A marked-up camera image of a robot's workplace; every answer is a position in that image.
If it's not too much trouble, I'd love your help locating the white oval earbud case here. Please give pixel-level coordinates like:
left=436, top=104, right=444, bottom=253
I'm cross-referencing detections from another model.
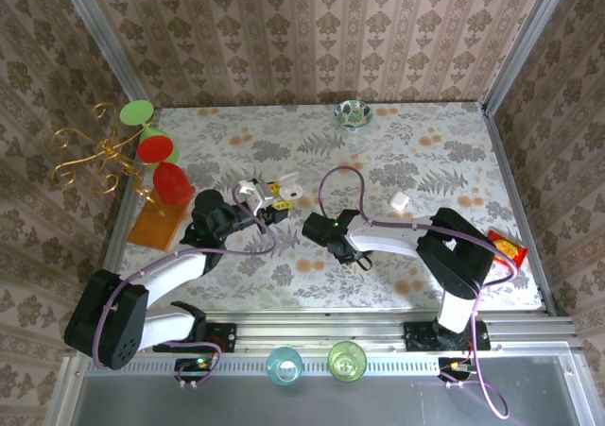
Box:
left=277, top=172, right=303, bottom=201

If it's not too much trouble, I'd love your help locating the red plastic wine glass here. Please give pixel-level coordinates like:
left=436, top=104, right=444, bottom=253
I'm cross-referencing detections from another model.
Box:
left=136, top=135, right=197, bottom=206

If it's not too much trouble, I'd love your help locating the floral patterned table cover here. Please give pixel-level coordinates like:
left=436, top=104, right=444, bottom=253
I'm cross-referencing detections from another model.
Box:
left=111, top=102, right=545, bottom=312

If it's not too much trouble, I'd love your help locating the green leaf patterned bowl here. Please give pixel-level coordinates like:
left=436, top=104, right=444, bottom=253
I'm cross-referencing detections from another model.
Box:
left=334, top=99, right=375, bottom=132

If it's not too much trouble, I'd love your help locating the green glass tumbler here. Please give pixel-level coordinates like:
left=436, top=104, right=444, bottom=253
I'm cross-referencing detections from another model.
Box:
left=327, top=340, right=369, bottom=383

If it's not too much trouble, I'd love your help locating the green plastic wine glass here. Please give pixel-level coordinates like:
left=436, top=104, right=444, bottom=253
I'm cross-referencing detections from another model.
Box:
left=118, top=99, right=182, bottom=165

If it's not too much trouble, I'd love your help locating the blue glass tumbler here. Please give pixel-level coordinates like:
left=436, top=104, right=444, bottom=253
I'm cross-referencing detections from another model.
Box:
left=265, top=346, right=304, bottom=388

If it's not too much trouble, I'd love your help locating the small black connector board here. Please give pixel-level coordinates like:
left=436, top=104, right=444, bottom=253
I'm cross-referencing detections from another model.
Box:
left=437, top=356, right=476, bottom=383
left=174, top=356, right=215, bottom=383

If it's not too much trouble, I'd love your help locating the red snack packet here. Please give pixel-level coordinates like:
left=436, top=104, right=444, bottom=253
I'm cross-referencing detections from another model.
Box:
left=488, top=229, right=528, bottom=269

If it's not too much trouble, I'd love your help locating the grey metal base panel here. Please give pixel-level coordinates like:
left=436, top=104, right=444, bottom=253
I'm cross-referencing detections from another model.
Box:
left=46, top=354, right=596, bottom=426

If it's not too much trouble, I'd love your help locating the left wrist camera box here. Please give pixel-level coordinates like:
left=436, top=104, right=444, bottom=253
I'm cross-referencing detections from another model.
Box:
left=237, top=179, right=267, bottom=217

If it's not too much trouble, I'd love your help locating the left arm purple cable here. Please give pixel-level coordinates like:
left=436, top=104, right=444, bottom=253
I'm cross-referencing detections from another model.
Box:
left=93, top=182, right=281, bottom=389

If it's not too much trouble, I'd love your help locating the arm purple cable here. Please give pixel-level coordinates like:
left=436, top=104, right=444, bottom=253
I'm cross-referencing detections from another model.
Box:
left=319, top=164, right=520, bottom=421
left=93, top=182, right=281, bottom=389

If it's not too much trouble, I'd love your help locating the gold wire rack orange base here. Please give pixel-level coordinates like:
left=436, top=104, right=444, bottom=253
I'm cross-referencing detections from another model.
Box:
left=50, top=103, right=191, bottom=252

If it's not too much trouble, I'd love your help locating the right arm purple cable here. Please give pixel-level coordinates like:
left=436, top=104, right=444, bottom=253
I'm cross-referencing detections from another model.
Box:
left=319, top=164, right=520, bottom=421

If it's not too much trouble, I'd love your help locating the long aluminium base rail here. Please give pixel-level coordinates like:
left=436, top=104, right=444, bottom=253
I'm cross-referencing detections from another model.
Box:
left=69, top=310, right=580, bottom=354

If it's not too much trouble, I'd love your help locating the aluminium table side rail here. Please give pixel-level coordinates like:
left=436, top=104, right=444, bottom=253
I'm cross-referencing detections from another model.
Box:
left=480, top=107, right=558, bottom=315
left=88, top=107, right=160, bottom=321

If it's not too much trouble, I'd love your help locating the slotted grey cable duct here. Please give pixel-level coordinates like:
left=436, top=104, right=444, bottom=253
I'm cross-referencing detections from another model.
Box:
left=84, top=357, right=474, bottom=376

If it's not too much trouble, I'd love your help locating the aluminium frame post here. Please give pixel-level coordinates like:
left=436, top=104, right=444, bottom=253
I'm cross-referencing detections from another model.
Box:
left=50, top=0, right=155, bottom=111
left=480, top=0, right=577, bottom=115

